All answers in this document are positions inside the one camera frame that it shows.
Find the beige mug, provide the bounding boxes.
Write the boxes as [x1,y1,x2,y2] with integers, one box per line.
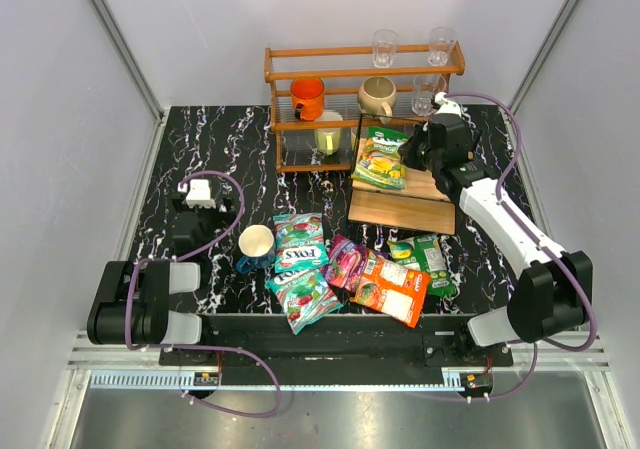
[357,76,397,118]

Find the teal mint candy bag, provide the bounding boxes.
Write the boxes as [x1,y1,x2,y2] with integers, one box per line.
[267,269,343,335]
[273,213,329,273]

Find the clear glass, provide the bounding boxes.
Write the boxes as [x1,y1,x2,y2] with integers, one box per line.
[428,27,457,66]
[372,29,399,69]

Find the purple berry candy bag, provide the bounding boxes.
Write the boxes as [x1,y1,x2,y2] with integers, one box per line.
[321,234,389,293]

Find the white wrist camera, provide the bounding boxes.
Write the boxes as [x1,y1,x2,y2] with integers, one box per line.
[178,179,216,209]
[430,92,470,122]

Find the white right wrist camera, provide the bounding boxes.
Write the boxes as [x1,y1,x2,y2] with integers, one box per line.
[430,92,470,122]

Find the orange mug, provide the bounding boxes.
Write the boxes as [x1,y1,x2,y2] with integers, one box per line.
[290,77,325,122]

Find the orange wooden shelf rack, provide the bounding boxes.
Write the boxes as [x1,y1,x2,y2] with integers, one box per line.
[264,43,466,173]

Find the clear glass top right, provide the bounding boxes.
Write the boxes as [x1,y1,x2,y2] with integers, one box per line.
[428,27,457,66]

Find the pale yellow mug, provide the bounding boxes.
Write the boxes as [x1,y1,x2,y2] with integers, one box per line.
[314,110,343,155]

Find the blue mug cream inside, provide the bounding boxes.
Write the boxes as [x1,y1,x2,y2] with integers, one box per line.
[236,225,275,274]

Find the orange fruit candy bag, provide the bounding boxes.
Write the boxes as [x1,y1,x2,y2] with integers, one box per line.
[351,252,431,328]

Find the clear glass top left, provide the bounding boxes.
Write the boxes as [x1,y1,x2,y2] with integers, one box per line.
[372,29,399,69]

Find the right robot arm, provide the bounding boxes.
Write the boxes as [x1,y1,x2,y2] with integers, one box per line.
[400,111,597,350]

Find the clear glass middle shelf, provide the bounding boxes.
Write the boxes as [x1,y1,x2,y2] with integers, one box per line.
[411,74,448,116]

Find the two-tier wooden shelf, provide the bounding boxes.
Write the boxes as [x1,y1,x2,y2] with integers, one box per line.
[347,113,456,235]

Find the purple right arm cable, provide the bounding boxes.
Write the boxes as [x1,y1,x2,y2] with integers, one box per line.
[414,91,599,403]

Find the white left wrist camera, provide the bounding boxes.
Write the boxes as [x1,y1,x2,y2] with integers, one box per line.
[178,179,216,209]

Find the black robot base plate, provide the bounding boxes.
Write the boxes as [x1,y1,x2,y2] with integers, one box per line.
[158,313,514,368]

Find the green yellow candy bag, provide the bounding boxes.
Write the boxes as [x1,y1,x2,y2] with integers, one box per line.
[352,126,409,190]

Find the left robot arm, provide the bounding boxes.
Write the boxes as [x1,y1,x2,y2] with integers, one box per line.
[87,195,236,345]

